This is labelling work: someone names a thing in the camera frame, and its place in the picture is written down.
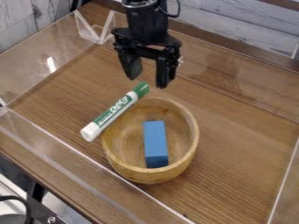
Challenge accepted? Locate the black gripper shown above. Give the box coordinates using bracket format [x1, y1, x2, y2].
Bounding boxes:
[113, 3, 182, 88]

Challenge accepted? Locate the green Expo marker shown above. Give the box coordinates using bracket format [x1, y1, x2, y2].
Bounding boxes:
[81, 81, 150, 142]

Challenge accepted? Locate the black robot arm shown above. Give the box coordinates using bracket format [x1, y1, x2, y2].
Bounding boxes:
[113, 0, 183, 88]

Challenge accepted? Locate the brown wooden bowl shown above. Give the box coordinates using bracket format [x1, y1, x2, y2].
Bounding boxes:
[102, 97, 201, 185]

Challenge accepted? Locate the blue rectangular block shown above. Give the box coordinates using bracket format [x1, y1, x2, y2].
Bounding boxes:
[143, 121, 169, 168]

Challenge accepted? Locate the black metal stand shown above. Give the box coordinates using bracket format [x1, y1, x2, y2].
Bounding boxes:
[23, 180, 81, 224]

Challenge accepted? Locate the clear acrylic corner bracket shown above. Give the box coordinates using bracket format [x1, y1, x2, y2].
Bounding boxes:
[74, 10, 117, 46]

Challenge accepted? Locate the black cable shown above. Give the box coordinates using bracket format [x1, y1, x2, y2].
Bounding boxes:
[0, 194, 34, 224]

